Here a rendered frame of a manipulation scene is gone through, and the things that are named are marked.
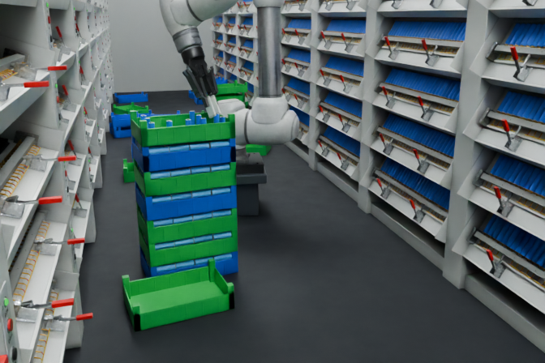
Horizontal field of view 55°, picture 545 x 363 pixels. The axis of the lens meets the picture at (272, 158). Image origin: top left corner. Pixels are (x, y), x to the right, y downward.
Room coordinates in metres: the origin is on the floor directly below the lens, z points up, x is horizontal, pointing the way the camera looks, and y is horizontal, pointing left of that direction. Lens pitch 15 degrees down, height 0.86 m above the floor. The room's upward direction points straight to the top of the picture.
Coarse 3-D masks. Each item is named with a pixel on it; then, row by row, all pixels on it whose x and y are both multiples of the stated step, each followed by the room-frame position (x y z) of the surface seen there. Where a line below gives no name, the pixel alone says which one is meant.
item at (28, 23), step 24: (0, 24) 1.20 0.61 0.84; (24, 24) 1.21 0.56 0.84; (48, 48) 1.23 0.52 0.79; (48, 96) 1.22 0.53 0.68; (24, 120) 1.21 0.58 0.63; (48, 120) 1.22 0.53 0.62; (48, 192) 1.22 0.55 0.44; (72, 264) 1.23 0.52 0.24; (72, 312) 1.22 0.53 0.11; (72, 336) 1.22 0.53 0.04
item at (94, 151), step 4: (88, 148) 2.41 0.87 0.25; (92, 148) 2.57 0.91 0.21; (96, 148) 2.57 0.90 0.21; (100, 148) 2.57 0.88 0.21; (88, 152) 2.54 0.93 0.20; (92, 152) 2.56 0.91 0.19; (96, 152) 2.57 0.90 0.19; (88, 156) 2.51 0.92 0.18; (92, 156) 2.53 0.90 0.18; (96, 156) 2.55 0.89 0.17; (92, 160) 2.41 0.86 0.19; (96, 160) 2.41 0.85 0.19; (92, 164) 2.39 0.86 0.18; (96, 164) 2.41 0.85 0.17; (92, 168) 2.34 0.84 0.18; (96, 168) 2.36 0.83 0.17; (92, 172) 2.28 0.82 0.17; (96, 172) 2.30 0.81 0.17; (92, 176) 2.15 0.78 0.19; (92, 180) 2.15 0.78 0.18; (92, 184) 1.99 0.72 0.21; (92, 188) 1.99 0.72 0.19
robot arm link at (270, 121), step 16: (256, 0) 2.25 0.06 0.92; (272, 0) 2.23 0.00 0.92; (272, 16) 2.24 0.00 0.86; (272, 32) 2.23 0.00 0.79; (272, 48) 2.23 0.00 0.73; (272, 64) 2.23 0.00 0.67; (272, 80) 2.22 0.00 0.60; (272, 96) 2.22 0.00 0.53; (256, 112) 2.20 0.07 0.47; (272, 112) 2.18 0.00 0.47; (288, 112) 2.21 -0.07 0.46; (256, 128) 2.19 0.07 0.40; (272, 128) 2.17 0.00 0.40; (288, 128) 2.17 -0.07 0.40; (256, 144) 2.24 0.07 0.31; (272, 144) 2.21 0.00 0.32
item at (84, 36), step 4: (76, 24) 2.41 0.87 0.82; (80, 32) 2.56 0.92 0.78; (84, 32) 2.57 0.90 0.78; (88, 32) 2.57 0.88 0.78; (80, 36) 2.41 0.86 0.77; (84, 36) 2.57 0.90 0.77; (88, 36) 2.57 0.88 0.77; (80, 40) 1.99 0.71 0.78; (84, 40) 2.41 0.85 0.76; (88, 40) 2.57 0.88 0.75; (80, 44) 2.16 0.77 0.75; (84, 44) 2.43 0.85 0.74; (80, 48) 2.14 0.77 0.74; (84, 48) 2.36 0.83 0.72; (80, 52) 2.15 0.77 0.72; (84, 52) 2.44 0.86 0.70; (80, 56) 2.21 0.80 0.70
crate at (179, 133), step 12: (132, 120) 1.67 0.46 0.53; (144, 120) 1.55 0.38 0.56; (156, 120) 1.74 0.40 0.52; (180, 120) 1.78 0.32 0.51; (228, 120) 1.65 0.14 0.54; (132, 132) 1.68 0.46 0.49; (144, 132) 1.53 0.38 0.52; (156, 132) 1.55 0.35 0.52; (168, 132) 1.56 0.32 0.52; (180, 132) 1.58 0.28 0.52; (192, 132) 1.59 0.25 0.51; (204, 132) 1.61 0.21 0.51; (216, 132) 1.62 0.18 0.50; (228, 132) 1.64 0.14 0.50; (144, 144) 1.53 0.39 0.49; (156, 144) 1.55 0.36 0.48; (168, 144) 1.56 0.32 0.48
